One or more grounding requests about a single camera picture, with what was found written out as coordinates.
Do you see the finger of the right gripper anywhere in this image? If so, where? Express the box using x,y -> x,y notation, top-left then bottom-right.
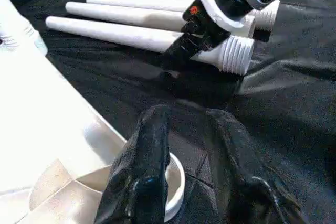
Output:
160,34 -> 204,72

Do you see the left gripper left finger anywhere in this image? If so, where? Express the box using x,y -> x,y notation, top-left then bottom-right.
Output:
94,104 -> 172,224

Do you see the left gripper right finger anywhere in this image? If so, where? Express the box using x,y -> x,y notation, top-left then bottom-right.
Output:
206,109 -> 308,224

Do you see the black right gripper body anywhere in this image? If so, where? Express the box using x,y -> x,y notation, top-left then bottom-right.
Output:
181,5 -> 233,52

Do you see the white plastic table leg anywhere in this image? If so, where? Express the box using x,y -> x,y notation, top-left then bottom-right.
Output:
65,1 -> 257,39
0,0 -> 48,57
45,15 -> 256,76
86,0 -> 281,32

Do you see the white plastic table top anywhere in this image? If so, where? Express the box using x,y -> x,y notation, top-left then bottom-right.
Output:
0,46 -> 186,224

